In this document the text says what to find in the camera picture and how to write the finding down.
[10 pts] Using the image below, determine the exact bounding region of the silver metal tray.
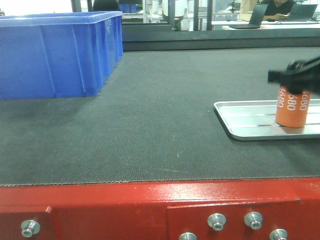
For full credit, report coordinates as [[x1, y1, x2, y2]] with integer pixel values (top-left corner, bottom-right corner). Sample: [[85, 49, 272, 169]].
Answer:
[[213, 99, 320, 141]]

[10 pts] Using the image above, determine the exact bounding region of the white humanoid robot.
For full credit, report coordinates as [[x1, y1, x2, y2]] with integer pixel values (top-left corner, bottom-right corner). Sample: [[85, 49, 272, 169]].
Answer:
[[150, 0, 195, 32]]

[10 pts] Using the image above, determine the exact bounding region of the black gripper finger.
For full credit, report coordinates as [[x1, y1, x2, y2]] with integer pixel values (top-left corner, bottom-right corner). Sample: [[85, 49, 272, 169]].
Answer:
[[267, 56, 320, 95]]

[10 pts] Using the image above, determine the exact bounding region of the blue plastic crate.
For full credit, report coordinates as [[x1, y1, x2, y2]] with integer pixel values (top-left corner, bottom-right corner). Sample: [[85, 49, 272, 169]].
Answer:
[[0, 11, 123, 100]]

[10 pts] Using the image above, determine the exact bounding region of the red conveyor frame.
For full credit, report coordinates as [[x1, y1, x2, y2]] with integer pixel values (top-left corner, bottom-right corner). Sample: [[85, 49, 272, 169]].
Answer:
[[0, 177, 320, 240]]

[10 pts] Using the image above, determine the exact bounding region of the dark conveyor belt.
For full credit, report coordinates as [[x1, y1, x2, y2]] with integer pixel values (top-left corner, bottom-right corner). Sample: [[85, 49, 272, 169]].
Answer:
[[0, 47, 320, 186]]

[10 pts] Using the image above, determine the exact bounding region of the person in black shirt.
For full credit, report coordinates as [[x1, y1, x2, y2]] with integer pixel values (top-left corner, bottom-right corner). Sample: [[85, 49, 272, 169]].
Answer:
[[260, 0, 296, 21]]

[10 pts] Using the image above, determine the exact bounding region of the black laptop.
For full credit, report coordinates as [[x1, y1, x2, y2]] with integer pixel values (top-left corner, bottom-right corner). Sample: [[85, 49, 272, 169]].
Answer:
[[229, 4, 268, 30]]

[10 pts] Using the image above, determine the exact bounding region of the orange cylindrical capacitor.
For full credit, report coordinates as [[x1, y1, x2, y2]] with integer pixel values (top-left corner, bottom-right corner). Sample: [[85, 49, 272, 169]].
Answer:
[[275, 86, 311, 128]]

